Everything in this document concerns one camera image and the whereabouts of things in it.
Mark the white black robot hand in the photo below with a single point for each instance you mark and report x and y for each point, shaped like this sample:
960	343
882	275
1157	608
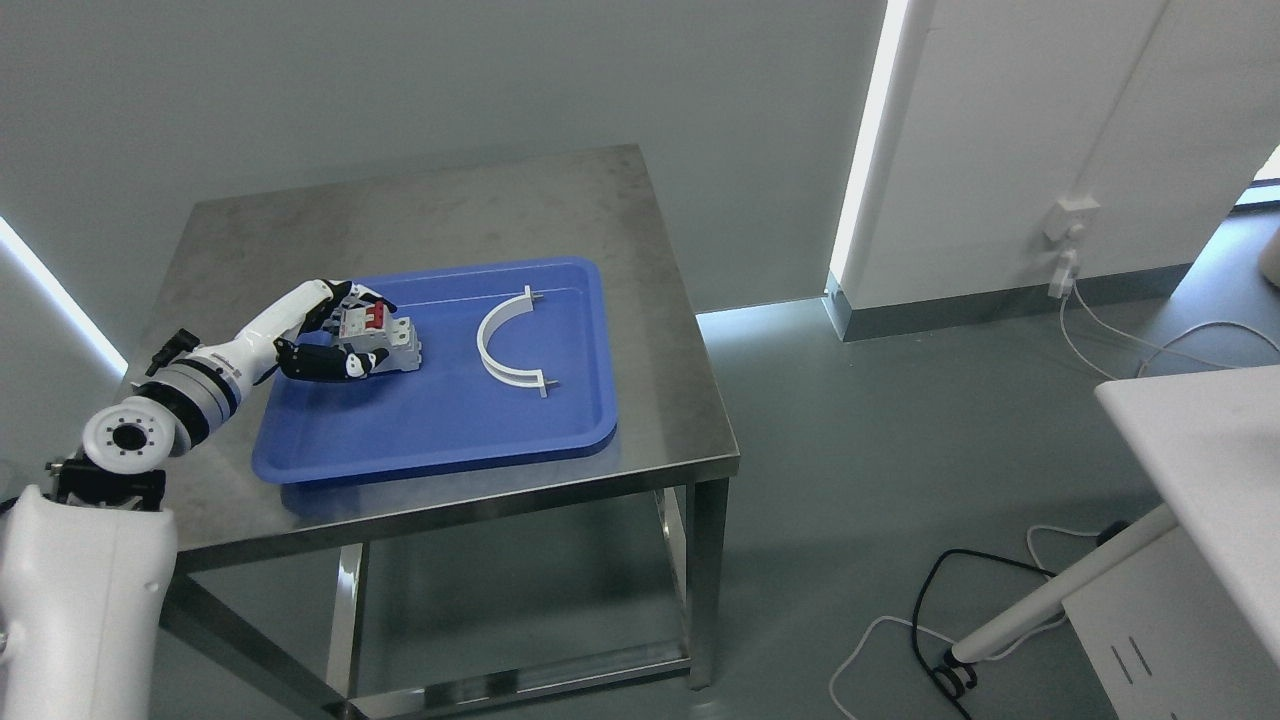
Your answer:
266	338

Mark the grey red circuit breaker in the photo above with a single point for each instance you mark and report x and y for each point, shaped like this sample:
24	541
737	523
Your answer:
365	330

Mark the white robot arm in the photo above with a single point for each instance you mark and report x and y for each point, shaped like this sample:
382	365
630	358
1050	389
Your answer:
87	566

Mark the blue plastic tray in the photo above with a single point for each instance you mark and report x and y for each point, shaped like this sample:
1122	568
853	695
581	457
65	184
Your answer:
449	415

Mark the stainless steel table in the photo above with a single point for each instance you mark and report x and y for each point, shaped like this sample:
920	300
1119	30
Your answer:
273	582

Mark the white power adapter plug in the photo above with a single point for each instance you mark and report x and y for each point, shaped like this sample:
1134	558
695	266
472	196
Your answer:
1064	274

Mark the white desk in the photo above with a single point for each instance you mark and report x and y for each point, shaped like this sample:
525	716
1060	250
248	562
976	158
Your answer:
1209	443

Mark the white perforated cabinet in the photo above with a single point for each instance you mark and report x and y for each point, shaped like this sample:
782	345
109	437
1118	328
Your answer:
1167	642

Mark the beige plant pot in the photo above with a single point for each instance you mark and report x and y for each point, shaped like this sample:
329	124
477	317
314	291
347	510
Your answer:
1268	262

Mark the white curved plastic bracket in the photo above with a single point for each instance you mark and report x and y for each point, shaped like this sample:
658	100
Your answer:
494	342

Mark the white wall socket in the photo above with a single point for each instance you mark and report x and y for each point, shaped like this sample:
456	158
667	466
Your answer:
1069	220

